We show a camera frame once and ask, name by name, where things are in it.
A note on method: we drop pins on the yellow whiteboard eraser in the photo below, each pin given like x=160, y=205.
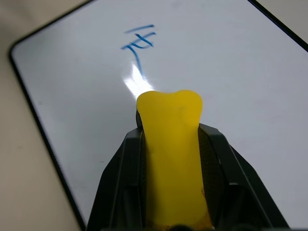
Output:
x=175, y=156

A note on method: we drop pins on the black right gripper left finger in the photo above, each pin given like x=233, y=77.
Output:
x=120, y=183

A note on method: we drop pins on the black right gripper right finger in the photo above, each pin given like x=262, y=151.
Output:
x=240, y=187

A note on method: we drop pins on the black-framed whiteboard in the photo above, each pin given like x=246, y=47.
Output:
x=216, y=72

